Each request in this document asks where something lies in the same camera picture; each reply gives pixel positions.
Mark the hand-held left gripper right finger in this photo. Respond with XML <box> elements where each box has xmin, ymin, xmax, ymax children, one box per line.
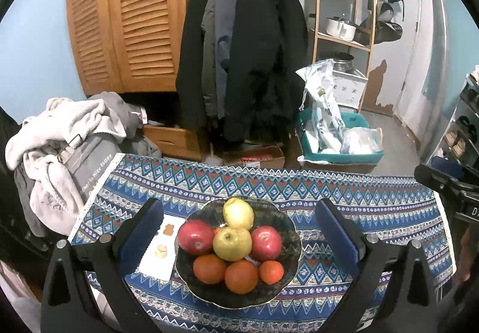
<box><xmin>315</xmin><ymin>199</ymin><xmax>438</xmax><ymax>333</ymax></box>

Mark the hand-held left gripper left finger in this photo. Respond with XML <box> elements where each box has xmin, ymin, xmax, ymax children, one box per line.
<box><xmin>40</xmin><ymin>198</ymin><xmax>165</xmax><ymax>333</ymax></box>

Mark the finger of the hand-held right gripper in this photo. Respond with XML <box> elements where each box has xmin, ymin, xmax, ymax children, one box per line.
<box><xmin>413</xmin><ymin>157</ymin><xmax>474</xmax><ymax>193</ymax></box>

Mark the red apple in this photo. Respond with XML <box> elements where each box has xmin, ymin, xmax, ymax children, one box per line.
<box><xmin>250</xmin><ymin>226</ymin><xmax>283</xmax><ymax>262</ymax></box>
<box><xmin>177</xmin><ymin>220</ymin><xmax>215</xmax><ymax>256</ymax></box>

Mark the dark glass bowl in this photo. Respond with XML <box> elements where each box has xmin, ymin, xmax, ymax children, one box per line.
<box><xmin>175</xmin><ymin>195</ymin><xmax>302</xmax><ymax>309</ymax></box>

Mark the large orange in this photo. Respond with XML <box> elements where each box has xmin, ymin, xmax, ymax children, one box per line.
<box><xmin>225</xmin><ymin>259</ymin><xmax>260</xmax><ymax>295</ymax></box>
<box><xmin>192</xmin><ymin>254</ymin><xmax>228</xmax><ymax>285</ymax></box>

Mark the yellow-green apple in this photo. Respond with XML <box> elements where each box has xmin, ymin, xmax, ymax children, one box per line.
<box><xmin>213</xmin><ymin>226</ymin><xmax>252</xmax><ymax>261</ymax></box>

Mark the person's right hand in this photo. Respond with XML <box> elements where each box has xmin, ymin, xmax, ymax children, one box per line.
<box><xmin>453</xmin><ymin>223</ymin><xmax>479</xmax><ymax>283</ymax></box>

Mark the shoe rack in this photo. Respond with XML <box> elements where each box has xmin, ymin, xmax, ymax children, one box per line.
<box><xmin>427</xmin><ymin>73</ymin><xmax>479</xmax><ymax>173</ymax></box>

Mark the white smartphone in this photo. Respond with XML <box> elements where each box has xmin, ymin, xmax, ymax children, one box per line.
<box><xmin>138</xmin><ymin>214</ymin><xmax>182</xmax><ymax>281</ymax></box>

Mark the brown shoe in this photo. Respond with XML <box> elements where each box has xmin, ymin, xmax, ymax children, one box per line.
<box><xmin>449</xmin><ymin>133</ymin><xmax>470</xmax><ymax>158</ymax></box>

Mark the black shoe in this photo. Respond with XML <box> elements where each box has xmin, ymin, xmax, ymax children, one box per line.
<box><xmin>457</xmin><ymin>116</ymin><xmax>479</xmax><ymax>137</ymax></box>

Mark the clear plastic bag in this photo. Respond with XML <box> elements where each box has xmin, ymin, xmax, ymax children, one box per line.
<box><xmin>340</xmin><ymin>127</ymin><xmax>382</xmax><ymax>155</ymax></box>

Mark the blue patterned tablecloth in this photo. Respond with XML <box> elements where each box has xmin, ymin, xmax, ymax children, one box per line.
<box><xmin>67</xmin><ymin>153</ymin><xmax>455</xmax><ymax>333</ymax></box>

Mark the wooden drawer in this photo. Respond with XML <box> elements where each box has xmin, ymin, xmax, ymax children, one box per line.
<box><xmin>142</xmin><ymin>124</ymin><xmax>208</xmax><ymax>162</ymax></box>

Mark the open cardboard box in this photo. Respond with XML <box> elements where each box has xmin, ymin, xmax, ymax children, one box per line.
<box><xmin>222</xmin><ymin>144</ymin><xmax>286</xmax><ymax>169</ymax></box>

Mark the grey clothing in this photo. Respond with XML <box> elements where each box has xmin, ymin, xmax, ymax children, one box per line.
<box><xmin>88</xmin><ymin>91</ymin><xmax>161</xmax><ymax>158</ymax></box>

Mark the white lattice basket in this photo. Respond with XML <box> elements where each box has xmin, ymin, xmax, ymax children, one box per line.
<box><xmin>331</xmin><ymin>69</ymin><xmax>369</xmax><ymax>109</ymax></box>

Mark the white fleece blanket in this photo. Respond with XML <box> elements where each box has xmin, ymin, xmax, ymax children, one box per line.
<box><xmin>5</xmin><ymin>97</ymin><xmax>128</xmax><ymax>229</ymax></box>

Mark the dark cloth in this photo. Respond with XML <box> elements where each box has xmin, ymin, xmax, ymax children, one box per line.
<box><xmin>0</xmin><ymin>109</ymin><xmax>57</xmax><ymax>255</ymax></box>

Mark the white door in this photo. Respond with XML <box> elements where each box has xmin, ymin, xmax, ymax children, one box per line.
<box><xmin>393</xmin><ymin>0</ymin><xmax>450</xmax><ymax>139</ymax></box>

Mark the metal pot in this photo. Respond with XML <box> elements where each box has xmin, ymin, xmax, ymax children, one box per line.
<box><xmin>331</xmin><ymin>52</ymin><xmax>355</xmax><ymax>72</ymax></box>

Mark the grey backpack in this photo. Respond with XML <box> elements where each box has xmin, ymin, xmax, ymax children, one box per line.
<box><xmin>374</xmin><ymin>2</ymin><xmax>404</xmax><ymax>45</ymax></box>

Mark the black jacket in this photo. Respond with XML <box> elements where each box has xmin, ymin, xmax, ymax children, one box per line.
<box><xmin>175</xmin><ymin>0</ymin><xmax>218</xmax><ymax>130</ymax></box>

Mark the black hooded coat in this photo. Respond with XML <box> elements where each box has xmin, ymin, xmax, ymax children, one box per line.
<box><xmin>225</xmin><ymin>0</ymin><xmax>309</xmax><ymax>143</ymax></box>

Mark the grey padded jacket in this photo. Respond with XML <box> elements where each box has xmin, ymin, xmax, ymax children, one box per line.
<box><xmin>201</xmin><ymin>0</ymin><xmax>240</xmax><ymax>120</ymax></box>

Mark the wooden shelf rack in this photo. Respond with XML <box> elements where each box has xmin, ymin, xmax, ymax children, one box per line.
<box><xmin>309</xmin><ymin>0</ymin><xmax>378</xmax><ymax>113</ymax></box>

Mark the wooden louvered wardrobe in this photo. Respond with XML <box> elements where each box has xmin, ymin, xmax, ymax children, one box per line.
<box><xmin>66</xmin><ymin>0</ymin><xmax>208</xmax><ymax>96</ymax></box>

